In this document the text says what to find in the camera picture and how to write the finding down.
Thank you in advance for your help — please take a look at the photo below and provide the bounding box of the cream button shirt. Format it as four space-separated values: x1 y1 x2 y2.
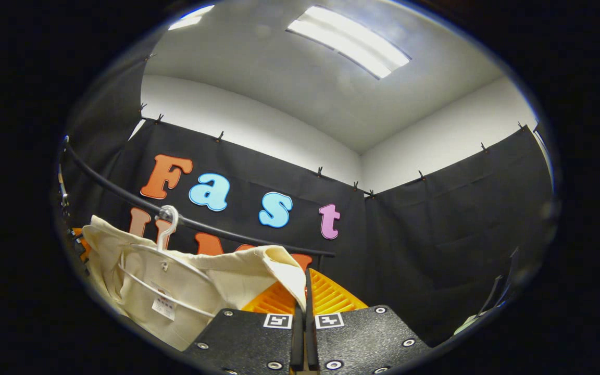
81 215 308 352

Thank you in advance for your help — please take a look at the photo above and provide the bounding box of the white shirt hanger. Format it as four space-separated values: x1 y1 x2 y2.
118 205 216 318

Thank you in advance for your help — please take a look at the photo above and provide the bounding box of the large ceiling light panel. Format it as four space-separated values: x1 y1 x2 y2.
285 5 411 80

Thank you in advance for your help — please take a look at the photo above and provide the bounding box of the black backdrop cloth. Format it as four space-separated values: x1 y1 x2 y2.
58 52 556 347

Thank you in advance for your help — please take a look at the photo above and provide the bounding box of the black computer monitor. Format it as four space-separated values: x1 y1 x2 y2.
480 247 520 316

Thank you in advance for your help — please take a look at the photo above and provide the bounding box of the black clothes rail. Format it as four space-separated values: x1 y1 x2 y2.
62 136 336 258

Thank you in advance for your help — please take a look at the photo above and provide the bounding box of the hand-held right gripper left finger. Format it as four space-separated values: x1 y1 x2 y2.
181 281 306 375

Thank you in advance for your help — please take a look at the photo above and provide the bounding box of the white side table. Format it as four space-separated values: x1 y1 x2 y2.
454 311 482 335

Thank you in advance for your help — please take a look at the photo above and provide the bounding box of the small ceiling light panel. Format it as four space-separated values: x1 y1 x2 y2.
168 4 216 31

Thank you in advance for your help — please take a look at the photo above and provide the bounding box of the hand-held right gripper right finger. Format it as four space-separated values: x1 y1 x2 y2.
304 268 433 375

